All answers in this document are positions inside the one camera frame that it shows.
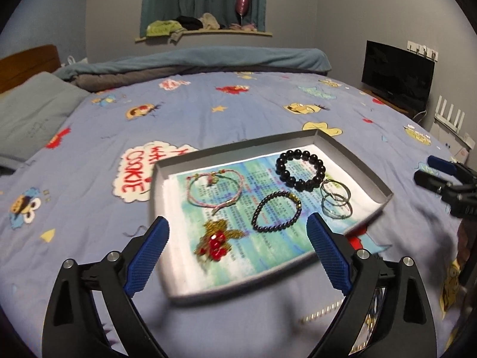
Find small dark bead bracelet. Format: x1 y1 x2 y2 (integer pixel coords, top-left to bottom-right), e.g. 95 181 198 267
251 191 302 234

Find pink cord bracelet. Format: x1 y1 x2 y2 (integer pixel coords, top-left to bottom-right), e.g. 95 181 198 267
186 169 244 215

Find window sill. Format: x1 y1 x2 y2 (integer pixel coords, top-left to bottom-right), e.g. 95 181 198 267
134 30 273 43

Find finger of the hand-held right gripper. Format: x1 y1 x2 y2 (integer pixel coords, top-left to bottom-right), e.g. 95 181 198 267
427 155 463 177
413 170 457 199

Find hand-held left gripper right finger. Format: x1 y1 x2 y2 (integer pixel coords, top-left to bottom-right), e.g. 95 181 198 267
306 212 436 358

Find folded blue blanket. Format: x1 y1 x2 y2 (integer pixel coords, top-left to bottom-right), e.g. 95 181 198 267
56 47 332 81

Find grey cardboard box tray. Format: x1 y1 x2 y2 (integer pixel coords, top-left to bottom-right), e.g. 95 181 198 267
149 129 394 304

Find thin silver bangle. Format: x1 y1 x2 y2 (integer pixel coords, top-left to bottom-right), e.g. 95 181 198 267
320 180 351 204
321 193 353 219

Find wooden headboard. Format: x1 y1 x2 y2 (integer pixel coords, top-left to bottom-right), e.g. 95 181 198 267
0 44 61 94

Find white wall hooks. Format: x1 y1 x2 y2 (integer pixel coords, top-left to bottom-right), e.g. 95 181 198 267
406 40 439 60

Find folded grey blanket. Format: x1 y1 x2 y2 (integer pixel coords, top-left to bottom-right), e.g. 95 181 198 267
71 65 239 92

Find white router with antennas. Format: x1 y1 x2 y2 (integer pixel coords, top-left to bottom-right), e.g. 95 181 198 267
434 96 467 135

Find grey-blue pillow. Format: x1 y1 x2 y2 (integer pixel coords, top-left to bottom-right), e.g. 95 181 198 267
0 72 92 163

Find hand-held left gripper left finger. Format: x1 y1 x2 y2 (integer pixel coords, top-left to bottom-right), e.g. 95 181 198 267
42 215 170 358

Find blue cartoon printed bedsheet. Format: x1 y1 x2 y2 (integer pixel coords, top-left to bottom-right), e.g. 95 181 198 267
0 69 477 358

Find beige cloth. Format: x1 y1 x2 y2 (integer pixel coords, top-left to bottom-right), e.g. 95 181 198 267
197 12 224 30

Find green cloth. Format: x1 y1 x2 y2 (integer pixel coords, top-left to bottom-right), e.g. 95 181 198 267
145 19 185 38

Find black cloth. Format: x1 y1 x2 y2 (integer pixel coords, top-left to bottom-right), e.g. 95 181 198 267
175 16 204 30

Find large black bead bracelet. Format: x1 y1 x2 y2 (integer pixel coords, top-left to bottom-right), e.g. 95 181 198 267
276 149 327 192

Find pearl hair clip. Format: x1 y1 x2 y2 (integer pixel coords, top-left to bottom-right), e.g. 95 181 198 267
300 300 345 323

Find red gold brooch ornament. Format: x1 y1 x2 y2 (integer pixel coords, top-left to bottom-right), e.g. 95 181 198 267
194 220 245 264

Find blue-green printed paper sheet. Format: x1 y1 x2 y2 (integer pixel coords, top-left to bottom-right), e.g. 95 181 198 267
164 153 373 288

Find black flat television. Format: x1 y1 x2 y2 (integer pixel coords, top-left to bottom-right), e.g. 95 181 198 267
361 40 436 112

